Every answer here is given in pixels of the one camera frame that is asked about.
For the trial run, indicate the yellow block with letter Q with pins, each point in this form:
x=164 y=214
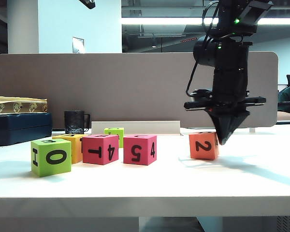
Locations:
x=73 y=154

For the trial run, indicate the pink block with letter T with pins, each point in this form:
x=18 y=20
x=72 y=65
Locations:
x=87 y=142

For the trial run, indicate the green block with letter U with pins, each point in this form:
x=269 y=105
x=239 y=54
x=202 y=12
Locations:
x=120 y=140

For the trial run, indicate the white divider foot bracket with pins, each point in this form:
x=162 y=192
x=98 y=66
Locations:
x=252 y=130

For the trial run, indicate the red LED ceiling sign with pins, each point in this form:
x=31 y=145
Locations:
x=187 y=40

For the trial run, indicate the yellow patterned box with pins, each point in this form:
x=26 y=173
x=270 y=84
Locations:
x=19 y=106

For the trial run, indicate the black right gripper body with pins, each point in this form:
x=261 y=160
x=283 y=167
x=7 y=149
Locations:
x=232 y=106

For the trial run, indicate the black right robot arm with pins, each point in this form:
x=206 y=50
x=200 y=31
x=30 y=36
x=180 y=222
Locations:
x=229 y=72

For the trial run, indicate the pink block with number 5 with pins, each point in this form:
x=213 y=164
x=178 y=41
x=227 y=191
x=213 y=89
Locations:
x=129 y=145

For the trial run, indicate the black mug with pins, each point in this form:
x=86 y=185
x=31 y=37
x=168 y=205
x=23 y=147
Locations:
x=73 y=123

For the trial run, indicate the brown desk divider panel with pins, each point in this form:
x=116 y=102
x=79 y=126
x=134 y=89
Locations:
x=135 y=84

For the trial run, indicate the green block with letter O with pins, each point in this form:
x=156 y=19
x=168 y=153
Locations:
x=62 y=169

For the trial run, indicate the dark blue case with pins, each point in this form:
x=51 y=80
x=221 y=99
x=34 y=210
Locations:
x=19 y=128

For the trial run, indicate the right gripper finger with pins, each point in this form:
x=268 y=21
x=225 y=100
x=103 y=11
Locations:
x=234 y=123
x=221 y=125

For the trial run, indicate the paper wall sign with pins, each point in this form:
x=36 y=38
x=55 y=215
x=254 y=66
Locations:
x=77 y=45

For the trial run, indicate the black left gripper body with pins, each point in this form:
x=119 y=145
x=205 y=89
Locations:
x=88 y=3

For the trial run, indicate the long ceiling light strip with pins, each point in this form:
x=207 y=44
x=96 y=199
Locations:
x=159 y=21

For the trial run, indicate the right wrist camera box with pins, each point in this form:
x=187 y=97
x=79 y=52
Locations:
x=200 y=93

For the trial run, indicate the orange block with number 2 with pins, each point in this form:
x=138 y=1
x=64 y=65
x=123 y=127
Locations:
x=195 y=154

